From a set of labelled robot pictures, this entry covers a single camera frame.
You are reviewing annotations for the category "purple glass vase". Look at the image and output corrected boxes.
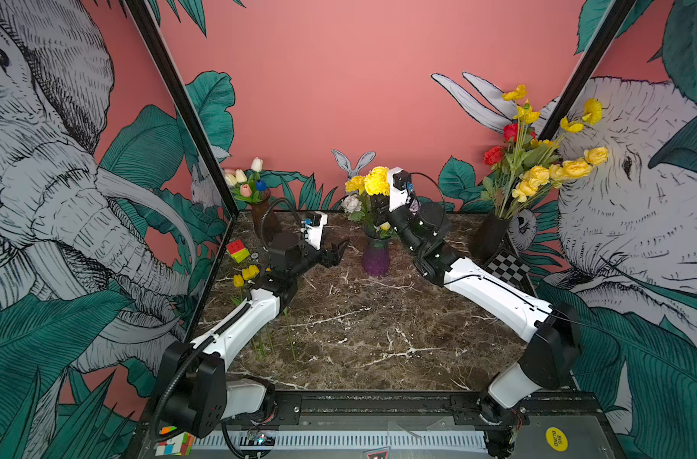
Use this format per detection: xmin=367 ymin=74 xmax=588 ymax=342
xmin=362 ymin=238 xmax=390 ymax=277

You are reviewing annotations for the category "brown ribbed glass vase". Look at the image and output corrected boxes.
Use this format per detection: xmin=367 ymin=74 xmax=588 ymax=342
xmin=251 ymin=190 xmax=281 ymax=243

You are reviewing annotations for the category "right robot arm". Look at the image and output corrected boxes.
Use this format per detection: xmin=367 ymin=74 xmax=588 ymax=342
xmin=378 ymin=203 xmax=583 ymax=426

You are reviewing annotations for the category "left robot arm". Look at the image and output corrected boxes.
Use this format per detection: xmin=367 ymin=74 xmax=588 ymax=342
xmin=149 ymin=212 xmax=348 ymax=443

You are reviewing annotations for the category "white purple hydrangea bunch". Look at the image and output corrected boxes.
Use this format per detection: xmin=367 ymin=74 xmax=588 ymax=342
xmin=341 ymin=166 xmax=392 ymax=239

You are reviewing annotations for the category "red yellow cube block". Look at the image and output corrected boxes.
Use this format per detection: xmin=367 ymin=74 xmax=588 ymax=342
xmin=226 ymin=239 xmax=251 ymax=264

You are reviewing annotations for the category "white tulip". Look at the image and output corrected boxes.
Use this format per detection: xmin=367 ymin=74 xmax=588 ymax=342
xmin=251 ymin=157 xmax=263 ymax=172

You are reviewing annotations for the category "cream tulip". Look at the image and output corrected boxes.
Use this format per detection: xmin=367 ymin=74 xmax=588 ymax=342
xmin=235 ymin=169 xmax=248 ymax=184

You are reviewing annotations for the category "checkerboard calibration plate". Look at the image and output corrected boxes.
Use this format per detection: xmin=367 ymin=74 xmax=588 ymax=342
xmin=483 ymin=250 xmax=530 ymax=290

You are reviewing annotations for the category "yellow flower bouquet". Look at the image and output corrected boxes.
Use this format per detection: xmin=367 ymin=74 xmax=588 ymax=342
xmin=481 ymin=84 xmax=609 ymax=220

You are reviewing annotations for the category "rubiks cube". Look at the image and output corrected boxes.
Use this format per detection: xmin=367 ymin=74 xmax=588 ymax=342
xmin=155 ymin=432 xmax=197 ymax=456

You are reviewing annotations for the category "yellow round sticker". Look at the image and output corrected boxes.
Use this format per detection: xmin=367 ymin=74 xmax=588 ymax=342
xmin=545 ymin=426 xmax=569 ymax=452

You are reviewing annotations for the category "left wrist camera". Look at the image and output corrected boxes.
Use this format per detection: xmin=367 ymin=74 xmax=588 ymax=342
xmin=302 ymin=212 xmax=328 ymax=250

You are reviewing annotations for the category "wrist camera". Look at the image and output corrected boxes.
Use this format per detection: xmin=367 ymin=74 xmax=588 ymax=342
xmin=302 ymin=212 xmax=328 ymax=250
xmin=388 ymin=168 xmax=413 ymax=212

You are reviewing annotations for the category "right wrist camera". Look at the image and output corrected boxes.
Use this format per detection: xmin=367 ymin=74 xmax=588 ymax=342
xmin=388 ymin=168 xmax=413 ymax=212

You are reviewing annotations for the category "black left frame post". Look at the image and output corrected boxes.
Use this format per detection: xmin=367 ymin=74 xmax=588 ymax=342
xmin=126 ymin=0 xmax=239 ymax=220

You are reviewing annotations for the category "black frame post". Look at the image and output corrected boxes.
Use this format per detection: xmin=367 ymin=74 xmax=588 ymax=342
xmin=126 ymin=0 xmax=239 ymax=220
xmin=539 ymin=0 xmax=635 ymax=140

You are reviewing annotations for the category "white ribbed cable duct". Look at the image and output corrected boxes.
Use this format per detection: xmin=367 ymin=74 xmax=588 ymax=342
xmin=192 ymin=429 xmax=490 ymax=452

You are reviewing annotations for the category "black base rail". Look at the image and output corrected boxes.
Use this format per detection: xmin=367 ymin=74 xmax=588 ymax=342
xmin=160 ymin=390 xmax=600 ymax=436

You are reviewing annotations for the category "black right frame post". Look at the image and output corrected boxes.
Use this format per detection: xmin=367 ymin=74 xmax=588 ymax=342
xmin=539 ymin=0 xmax=635 ymax=140

